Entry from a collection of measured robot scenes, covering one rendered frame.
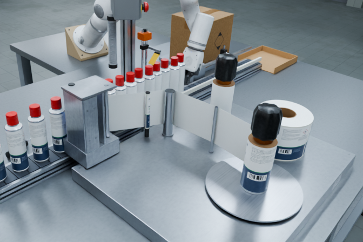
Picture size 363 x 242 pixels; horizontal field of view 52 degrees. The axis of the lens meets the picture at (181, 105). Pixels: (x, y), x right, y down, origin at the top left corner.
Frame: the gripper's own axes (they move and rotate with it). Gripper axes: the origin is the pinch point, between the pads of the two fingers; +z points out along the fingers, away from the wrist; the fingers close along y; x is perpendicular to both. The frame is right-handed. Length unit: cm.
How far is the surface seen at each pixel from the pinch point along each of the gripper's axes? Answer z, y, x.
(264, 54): -20, -7, 88
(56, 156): 30, 3, -65
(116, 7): -24, -4, -49
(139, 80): 1.2, 1.5, -32.9
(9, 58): 70, -305, 84
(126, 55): -5.4, -12.8, -29.1
